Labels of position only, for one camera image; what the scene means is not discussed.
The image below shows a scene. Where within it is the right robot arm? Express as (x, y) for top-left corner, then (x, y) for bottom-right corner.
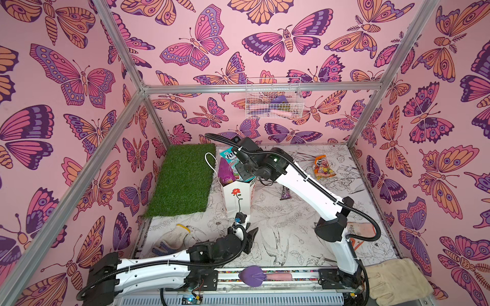
(232, 138), (359, 275)

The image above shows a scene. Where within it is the beige leather glove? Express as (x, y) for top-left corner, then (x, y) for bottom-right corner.
(366, 258), (433, 305)

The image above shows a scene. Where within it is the clear wall basket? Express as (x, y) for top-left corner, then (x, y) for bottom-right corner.
(244, 76), (304, 120)

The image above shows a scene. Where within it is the orange lemon candy bag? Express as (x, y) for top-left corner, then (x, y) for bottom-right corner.
(313, 155), (336, 180)

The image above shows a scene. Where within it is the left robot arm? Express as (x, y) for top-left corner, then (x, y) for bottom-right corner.
(76, 224), (259, 305)

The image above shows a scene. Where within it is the brown chocolate candy packet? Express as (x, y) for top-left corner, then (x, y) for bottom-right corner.
(280, 186), (292, 200)

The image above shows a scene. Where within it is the purple blackcurrant candy bag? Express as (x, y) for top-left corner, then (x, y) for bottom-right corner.
(218, 158), (236, 186)

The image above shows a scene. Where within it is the white floral paper bag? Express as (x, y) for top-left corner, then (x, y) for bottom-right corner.
(204, 152), (256, 218)

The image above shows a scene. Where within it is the teal mint candy bag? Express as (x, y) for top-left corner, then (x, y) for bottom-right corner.
(219, 147), (255, 182)

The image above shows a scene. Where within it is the green artificial grass mat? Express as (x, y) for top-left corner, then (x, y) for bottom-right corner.
(145, 144), (216, 218)

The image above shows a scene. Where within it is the white blue work glove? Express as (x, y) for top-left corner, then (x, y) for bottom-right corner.
(149, 224), (191, 256)

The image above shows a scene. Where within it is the purple pink silicone spatula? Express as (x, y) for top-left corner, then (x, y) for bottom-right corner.
(239, 266), (293, 288)

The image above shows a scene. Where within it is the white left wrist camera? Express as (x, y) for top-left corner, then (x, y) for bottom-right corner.
(234, 212), (250, 230)

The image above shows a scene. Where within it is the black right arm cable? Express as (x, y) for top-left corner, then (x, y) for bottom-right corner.
(204, 133), (382, 242)

